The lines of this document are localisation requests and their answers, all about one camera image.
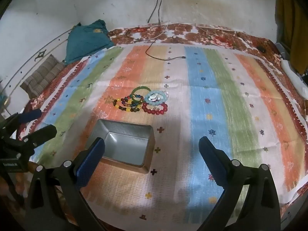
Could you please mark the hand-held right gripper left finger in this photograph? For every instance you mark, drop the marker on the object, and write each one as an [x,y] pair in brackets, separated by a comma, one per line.
[89,164]

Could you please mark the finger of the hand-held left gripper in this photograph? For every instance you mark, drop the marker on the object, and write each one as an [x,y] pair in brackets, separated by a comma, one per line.
[31,114]
[44,132]

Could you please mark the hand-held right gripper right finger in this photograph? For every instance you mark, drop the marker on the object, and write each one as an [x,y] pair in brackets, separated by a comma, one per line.
[213,162]

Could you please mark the silver metal tin box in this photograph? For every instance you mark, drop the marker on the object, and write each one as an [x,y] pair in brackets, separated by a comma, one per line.
[125,146]

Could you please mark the green jade bangle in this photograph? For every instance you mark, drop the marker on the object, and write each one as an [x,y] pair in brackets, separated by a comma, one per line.
[132,92]

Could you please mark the striped grey cushion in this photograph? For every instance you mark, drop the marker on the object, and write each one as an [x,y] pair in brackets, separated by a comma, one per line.
[43,77]

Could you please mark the striped pastel mat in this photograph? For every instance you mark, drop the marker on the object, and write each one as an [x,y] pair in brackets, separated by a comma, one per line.
[204,101]

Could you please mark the teal cloth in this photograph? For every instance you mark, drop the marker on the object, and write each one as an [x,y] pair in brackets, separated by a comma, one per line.
[86,41]

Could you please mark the small black object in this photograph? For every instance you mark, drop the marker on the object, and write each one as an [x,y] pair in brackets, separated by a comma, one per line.
[262,49]

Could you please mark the yellow hanging cloth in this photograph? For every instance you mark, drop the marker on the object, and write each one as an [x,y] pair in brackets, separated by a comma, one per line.
[293,28]

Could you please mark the metal headboard rail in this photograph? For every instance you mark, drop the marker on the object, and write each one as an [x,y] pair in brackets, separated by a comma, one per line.
[42,54]

